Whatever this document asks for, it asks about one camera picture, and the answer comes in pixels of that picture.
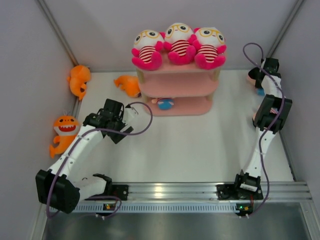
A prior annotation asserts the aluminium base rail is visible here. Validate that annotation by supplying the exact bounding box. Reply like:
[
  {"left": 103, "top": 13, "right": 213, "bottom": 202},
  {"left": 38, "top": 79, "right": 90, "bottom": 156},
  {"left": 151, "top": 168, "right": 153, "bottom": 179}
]
[{"left": 39, "top": 181, "right": 313, "bottom": 202}]

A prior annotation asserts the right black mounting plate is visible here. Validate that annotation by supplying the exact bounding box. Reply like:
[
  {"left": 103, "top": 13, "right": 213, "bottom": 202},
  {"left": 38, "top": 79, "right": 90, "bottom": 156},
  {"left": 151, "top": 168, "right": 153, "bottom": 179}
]
[{"left": 216, "top": 184, "right": 264, "bottom": 200}]

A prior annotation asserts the white slotted cable duct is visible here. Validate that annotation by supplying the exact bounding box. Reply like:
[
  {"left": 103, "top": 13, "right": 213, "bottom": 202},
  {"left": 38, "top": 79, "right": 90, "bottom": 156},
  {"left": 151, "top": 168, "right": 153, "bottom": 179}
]
[{"left": 72, "top": 201, "right": 253, "bottom": 214}]

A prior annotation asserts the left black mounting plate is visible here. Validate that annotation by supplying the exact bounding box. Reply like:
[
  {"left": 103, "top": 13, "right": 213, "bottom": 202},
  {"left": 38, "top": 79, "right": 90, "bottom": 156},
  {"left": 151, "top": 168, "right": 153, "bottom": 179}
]
[{"left": 110, "top": 184, "right": 129, "bottom": 201}]

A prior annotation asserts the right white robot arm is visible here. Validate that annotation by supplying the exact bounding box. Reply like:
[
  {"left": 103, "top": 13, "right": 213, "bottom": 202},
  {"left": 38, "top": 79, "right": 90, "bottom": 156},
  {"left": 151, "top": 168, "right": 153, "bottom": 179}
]
[{"left": 233, "top": 57, "right": 293, "bottom": 200}]

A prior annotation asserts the doll plush on bottom shelf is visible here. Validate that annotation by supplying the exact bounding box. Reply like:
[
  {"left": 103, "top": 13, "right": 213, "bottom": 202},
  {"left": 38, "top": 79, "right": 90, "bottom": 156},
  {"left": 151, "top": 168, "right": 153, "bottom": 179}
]
[{"left": 151, "top": 97, "right": 175, "bottom": 110}]

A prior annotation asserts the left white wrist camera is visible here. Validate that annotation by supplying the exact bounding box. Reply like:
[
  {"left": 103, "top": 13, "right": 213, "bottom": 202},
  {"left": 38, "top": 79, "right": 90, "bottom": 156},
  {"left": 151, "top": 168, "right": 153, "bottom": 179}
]
[{"left": 122, "top": 105, "right": 139, "bottom": 126}]

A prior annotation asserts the orange shark plush back-left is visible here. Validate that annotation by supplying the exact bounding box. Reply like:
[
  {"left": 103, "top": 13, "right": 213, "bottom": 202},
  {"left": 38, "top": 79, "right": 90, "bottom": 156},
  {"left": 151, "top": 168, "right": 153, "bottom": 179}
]
[{"left": 67, "top": 65, "right": 91, "bottom": 101}]

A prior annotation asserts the black-haired doll plush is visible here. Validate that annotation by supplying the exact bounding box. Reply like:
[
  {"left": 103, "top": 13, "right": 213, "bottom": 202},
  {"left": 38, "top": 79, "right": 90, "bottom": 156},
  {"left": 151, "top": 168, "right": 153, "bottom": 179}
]
[{"left": 246, "top": 67, "right": 265, "bottom": 96}]

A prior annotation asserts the orange shark plush front-left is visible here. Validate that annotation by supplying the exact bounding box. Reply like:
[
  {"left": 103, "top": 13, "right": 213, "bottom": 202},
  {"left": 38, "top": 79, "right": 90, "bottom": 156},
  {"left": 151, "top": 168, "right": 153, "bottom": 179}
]
[{"left": 49, "top": 115, "right": 80, "bottom": 159}]

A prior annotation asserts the pink panda plush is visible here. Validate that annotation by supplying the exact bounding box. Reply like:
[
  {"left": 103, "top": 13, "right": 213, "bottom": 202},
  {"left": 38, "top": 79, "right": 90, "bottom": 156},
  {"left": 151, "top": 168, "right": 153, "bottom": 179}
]
[
  {"left": 192, "top": 27, "right": 227, "bottom": 70},
  {"left": 160, "top": 22, "right": 196, "bottom": 65},
  {"left": 131, "top": 29, "right": 164, "bottom": 71}
]

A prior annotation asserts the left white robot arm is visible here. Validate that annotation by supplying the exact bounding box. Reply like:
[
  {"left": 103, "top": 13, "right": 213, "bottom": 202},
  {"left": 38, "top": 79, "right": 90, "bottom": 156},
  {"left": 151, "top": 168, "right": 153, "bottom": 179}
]
[{"left": 35, "top": 99, "right": 138, "bottom": 214}]

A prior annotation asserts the blue-hat doll plush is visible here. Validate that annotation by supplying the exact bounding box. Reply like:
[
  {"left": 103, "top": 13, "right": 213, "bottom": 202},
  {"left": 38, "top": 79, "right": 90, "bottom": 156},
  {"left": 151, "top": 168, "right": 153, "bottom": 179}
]
[{"left": 252, "top": 108, "right": 278, "bottom": 127}]

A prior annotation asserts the pink three-tier shelf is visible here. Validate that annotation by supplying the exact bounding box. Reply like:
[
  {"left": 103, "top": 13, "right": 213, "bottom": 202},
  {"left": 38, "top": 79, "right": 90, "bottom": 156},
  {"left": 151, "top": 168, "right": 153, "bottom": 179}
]
[{"left": 136, "top": 53, "right": 221, "bottom": 117}]

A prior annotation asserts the orange shark plush near shelf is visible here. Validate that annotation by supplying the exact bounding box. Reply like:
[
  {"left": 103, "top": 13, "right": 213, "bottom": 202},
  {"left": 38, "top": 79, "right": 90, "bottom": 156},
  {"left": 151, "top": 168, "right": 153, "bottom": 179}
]
[{"left": 113, "top": 75, "right": 141, "bottom": 98}]

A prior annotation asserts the black mounting plate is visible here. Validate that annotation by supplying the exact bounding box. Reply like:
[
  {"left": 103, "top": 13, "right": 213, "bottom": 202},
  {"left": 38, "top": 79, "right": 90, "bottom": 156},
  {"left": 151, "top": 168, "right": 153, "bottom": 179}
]
[
  {"left": 216, "top": 184, "right": 264, "bottom": 200},
  {"left": 110, "top": 184, "right": 129, "bottom": 201}
]

